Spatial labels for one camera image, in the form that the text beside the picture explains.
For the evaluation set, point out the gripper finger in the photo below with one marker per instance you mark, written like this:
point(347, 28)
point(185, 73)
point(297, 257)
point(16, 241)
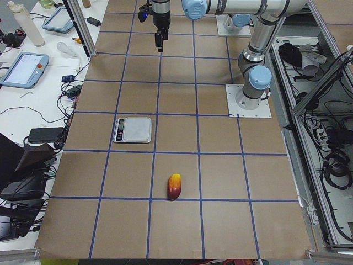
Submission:
point(165, 33)
point(159, 39)

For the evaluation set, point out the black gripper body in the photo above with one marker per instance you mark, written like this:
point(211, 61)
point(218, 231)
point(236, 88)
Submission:
point(162, 18)

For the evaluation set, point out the red yellow mango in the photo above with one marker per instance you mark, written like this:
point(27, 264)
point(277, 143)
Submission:
point(174, 186)

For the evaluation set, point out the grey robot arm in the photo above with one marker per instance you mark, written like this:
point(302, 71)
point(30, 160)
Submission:
point(237, 23)
point(271, 15)

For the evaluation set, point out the black power brick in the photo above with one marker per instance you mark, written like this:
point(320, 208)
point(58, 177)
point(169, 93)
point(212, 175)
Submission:
point(93, 21)

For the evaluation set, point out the silver digital kitchen scale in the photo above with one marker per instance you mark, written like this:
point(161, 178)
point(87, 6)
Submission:
point(133, 130)

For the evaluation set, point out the clear light bulb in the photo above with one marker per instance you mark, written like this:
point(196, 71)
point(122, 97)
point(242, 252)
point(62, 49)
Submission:
point(62, 47)

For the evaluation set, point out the far teach pendant tablet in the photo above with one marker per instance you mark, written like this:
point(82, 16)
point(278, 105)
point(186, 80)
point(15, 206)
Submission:
point(59, 21)

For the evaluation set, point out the teach pendant tablet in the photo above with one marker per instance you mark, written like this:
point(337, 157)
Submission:
point(26, 70)
point(59, 21)

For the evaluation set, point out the near teach pendant tablet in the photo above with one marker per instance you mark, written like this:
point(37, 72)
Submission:
point(26, 70)

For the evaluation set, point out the black flat device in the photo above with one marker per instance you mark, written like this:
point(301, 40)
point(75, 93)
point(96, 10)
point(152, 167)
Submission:
point(44, 135)

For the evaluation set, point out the grey cloth bundle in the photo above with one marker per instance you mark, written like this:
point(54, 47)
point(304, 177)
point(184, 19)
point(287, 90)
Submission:
point(310, 60)

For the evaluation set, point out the white power strip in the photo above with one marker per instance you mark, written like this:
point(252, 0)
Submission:
point(319, 134)

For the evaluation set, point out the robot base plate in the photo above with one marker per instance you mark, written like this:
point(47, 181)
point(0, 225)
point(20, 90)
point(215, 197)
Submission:
point(222, 31)
point(239, 106)

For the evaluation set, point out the aluminium frame post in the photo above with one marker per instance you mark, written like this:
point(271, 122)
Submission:
point(81, 27)

